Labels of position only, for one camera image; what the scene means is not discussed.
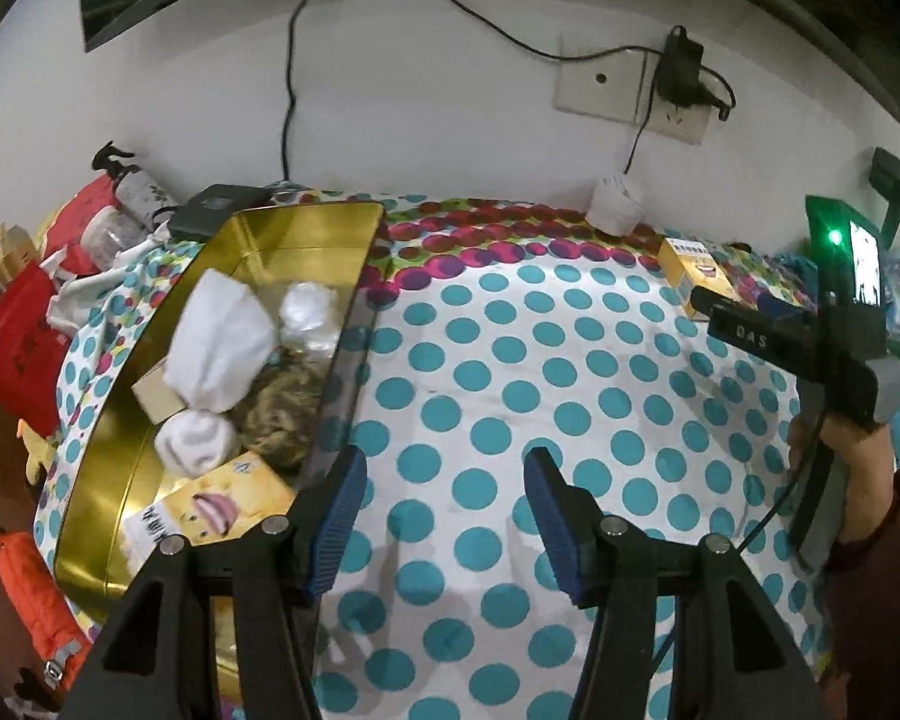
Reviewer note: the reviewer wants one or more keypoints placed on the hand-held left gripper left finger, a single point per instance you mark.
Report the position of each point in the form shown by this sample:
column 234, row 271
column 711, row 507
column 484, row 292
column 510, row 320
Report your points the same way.
column 337, row 525

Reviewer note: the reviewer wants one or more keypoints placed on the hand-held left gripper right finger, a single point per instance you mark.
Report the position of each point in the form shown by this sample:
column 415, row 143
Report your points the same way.
column 555, row 525

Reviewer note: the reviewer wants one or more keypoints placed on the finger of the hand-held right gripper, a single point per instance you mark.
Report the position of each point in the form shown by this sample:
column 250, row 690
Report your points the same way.
column 720, row 298
column 757, row 337

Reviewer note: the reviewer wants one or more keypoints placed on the small yellow medicine box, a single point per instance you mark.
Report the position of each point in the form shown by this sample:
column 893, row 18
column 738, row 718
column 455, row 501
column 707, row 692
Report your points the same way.
column 694, row 270

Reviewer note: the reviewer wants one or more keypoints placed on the yellow cartoon medicine box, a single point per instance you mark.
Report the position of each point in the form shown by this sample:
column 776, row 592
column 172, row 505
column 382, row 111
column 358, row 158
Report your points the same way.
column 217, row 502

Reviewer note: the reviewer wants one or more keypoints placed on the large white sock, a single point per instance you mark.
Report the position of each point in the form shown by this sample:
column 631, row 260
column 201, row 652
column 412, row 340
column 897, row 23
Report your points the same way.
column 221, row 337

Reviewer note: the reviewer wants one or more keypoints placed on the small beige box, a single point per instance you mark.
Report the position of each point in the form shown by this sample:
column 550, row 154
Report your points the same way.
column 157, row 394

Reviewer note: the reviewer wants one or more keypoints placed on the gold metal tin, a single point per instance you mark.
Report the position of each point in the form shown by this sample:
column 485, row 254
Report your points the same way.
column 105, row 480

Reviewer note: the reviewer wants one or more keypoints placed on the person's right forearm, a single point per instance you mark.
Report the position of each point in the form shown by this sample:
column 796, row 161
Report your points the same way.
column 885, row 600

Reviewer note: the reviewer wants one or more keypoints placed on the person's right hand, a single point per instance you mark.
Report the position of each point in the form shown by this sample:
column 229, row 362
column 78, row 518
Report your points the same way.
column 866, row 480

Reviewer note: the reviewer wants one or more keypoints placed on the polka dot tablecloth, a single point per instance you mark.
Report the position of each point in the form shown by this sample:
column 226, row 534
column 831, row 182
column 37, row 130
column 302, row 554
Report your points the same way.
column 532, row 390

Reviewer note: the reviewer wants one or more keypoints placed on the black power adapter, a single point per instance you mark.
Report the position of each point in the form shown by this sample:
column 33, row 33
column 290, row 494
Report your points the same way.
column 682, row 71

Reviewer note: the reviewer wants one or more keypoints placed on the orange bag with buckle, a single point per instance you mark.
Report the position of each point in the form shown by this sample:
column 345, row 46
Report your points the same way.
column 37, row 600

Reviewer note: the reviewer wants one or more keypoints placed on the yellow toy duck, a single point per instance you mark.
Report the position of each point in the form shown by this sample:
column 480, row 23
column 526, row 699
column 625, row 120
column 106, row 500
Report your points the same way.
column 36, row 450

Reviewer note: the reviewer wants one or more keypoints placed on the black flat device box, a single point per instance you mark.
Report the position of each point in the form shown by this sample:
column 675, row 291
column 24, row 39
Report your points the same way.
column 214, row 210

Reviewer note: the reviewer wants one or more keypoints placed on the white crumpled cloth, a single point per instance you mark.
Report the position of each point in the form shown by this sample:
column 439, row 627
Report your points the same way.
column 90, row 292

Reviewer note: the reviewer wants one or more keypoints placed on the clear plastic jar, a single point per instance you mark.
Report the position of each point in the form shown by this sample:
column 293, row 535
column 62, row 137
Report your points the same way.
column 112, row 236

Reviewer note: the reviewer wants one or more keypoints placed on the red plastic bag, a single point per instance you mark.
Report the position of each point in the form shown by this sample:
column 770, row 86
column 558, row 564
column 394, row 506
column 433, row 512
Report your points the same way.
column 15, row 345
column 79, row 217

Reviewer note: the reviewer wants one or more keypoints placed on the spray bottle with black nozzle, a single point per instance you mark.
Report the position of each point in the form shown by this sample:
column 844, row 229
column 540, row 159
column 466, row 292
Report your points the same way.
column 135, row 184

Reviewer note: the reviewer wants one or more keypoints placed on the small cardboard box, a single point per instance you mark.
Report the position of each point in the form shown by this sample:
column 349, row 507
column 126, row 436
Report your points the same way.
column 11, row 255

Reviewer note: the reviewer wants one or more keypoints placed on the white wall socket plate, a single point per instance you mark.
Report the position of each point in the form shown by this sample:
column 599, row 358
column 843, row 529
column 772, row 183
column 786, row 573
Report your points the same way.
column 592, row 82

